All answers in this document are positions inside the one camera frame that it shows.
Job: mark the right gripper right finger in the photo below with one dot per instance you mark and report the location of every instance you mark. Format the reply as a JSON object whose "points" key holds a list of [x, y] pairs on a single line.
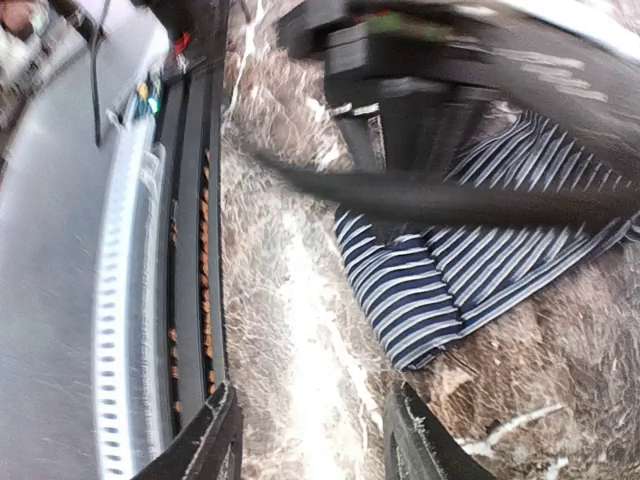
{"points": [[416, 444]]}

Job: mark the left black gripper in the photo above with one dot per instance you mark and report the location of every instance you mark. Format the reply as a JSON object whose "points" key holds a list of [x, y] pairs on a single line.
{"points": [[565, 60]]}

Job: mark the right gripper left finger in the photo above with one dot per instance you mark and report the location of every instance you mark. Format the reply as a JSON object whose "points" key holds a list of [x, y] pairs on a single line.
{"points": [[209, 447]]}

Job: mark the navy striped underwear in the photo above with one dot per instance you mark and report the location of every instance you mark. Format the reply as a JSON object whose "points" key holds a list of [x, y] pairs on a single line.
{"points": [[424, 288]]}

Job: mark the white slotted cable duct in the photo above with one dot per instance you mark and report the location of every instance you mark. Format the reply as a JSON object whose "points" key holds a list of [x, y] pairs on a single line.
{"points": [[126, 381]]}

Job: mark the black front rail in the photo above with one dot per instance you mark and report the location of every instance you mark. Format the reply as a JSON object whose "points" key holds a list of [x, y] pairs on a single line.
{"points": [[192, 353]]}

